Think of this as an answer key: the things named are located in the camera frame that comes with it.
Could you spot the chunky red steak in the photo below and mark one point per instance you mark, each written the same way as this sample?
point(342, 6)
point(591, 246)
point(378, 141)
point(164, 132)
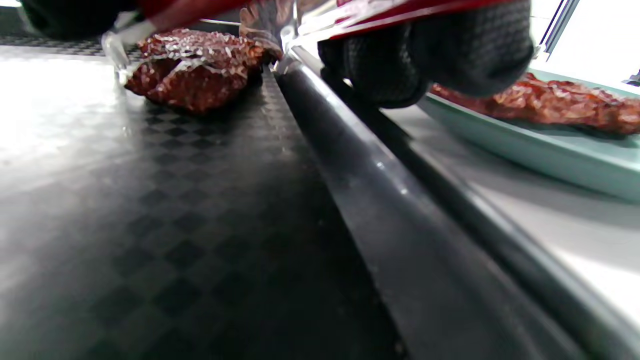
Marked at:
point(200, 80)

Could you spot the black plastic tray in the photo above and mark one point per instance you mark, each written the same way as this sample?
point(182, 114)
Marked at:
point(150, 225)

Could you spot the person's right hand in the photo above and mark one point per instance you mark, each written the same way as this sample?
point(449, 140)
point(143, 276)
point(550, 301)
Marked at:
point(450, 60)

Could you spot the teal blue plate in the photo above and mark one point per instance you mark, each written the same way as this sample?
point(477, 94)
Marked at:
point(550, 155)

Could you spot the long red steak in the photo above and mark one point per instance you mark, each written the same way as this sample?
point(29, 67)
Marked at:
point(550, 102)

